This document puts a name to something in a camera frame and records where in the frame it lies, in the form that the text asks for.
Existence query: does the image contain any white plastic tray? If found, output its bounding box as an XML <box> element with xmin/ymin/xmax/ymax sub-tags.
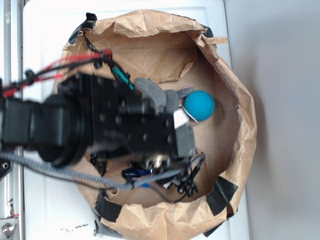
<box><xmin>21</xmin><ymin>0</ymin><xmax>251</xmax><ymax>240</ymax></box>

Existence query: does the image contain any grey braided cable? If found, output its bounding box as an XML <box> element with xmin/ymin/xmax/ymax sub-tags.
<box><xmin>0</xmin><ymin>151</ymin><xmax>207</xmax><ymax>192</ymax></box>

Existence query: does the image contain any black mounting bracket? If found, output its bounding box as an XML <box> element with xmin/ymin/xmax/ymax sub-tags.
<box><xmin>0</xmin><ymin>152</ymin><xmax>13</xmax><ymax>181</ymax></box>

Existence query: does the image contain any white elastic loop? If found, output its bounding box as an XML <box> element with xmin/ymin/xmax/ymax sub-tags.
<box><xmin>179</xmin><ymin>104</ymin><xmax>199</xmax><ymax>127</ymax></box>

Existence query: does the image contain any aluminium frame rail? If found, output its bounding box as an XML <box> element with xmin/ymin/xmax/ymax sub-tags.
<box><xmin>0</xmin><ymin>0</ymin><xmax>25</xmax><ymax>240</ymax></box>

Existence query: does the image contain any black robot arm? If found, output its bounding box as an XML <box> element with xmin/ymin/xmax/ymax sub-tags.
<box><xmin>0</xmin><ymin>73</ymin><xmax>196</xmax><ymax>169</ymax></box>

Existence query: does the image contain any red and black wire bundle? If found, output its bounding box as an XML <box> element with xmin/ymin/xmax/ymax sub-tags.
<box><xmin>0</xmin><ymin>48</ymin><xmax>136</xmax><ymax>99</ymax></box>

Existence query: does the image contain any dark blue twisted rope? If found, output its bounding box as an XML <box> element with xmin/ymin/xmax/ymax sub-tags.
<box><xmin>90</xmin><ymin>152</ymin><xmax>154</xmax><ymax>189</ymax></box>

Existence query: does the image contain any brown paper-lined bin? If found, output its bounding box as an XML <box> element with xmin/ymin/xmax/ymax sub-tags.
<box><xmin>62</xmin><ymin>9</ymin><xmax>257</xmax><ymax>240</ymax></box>

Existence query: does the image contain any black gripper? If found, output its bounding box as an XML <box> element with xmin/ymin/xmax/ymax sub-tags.
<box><xmin>57</xmin><ymin>73</ymin><xmax>196</xmax><ymax>169</ymax></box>

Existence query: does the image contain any grey plush bunny toy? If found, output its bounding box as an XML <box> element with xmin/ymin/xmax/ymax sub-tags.
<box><xmin>134</xmin><ymin>77</ymin><xmax>195</xmax><ymax>114</ymax></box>

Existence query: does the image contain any blue dimpled ball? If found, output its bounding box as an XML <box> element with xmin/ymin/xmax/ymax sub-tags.
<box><xmin>183</xmin><ymin>90</ymin><xmax>216</xmax><ymax>121</ymax></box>

